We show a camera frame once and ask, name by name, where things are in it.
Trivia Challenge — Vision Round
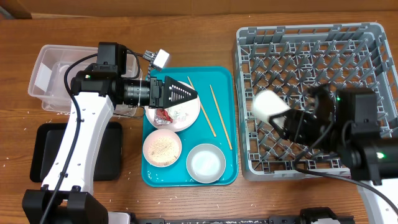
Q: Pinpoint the white cup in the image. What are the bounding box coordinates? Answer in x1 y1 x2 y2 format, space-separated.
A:
251 90 290 124

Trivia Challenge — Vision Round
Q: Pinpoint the teal serving tray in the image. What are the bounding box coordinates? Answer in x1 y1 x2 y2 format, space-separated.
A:
141 67 238 187

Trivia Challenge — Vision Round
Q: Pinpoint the grey dishwasher rack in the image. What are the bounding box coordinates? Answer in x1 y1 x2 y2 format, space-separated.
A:
234 22 397 181

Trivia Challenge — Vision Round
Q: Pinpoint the white napkin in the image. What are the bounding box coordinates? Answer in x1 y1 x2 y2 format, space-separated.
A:
167 104 190 121

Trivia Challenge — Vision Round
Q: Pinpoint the black rail at bottom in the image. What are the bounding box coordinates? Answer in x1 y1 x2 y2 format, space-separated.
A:
132 216 355 224

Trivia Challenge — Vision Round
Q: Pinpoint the red foil wrapper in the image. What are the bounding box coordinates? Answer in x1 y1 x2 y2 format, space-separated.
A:
154 108 173 126

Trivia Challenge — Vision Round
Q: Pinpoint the pink bowl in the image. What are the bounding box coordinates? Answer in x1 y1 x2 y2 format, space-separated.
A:
142 129 182 167

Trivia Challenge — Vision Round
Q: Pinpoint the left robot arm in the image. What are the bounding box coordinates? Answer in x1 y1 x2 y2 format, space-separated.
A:
22 42 198 223

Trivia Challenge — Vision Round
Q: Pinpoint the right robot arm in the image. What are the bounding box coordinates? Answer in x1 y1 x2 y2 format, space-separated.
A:
266 84 397 223

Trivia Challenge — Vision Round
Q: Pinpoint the clear plastic bin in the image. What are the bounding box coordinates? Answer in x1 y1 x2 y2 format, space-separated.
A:
28 45 138 117

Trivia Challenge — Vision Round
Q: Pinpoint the black tray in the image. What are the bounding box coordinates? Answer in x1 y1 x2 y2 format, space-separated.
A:
30 122 123 183

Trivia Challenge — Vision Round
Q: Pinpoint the white plate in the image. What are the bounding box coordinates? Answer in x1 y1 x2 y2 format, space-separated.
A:
144 96 201 132

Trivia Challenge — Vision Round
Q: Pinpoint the grey bowl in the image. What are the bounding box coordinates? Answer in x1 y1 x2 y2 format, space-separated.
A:
186 144 226 184

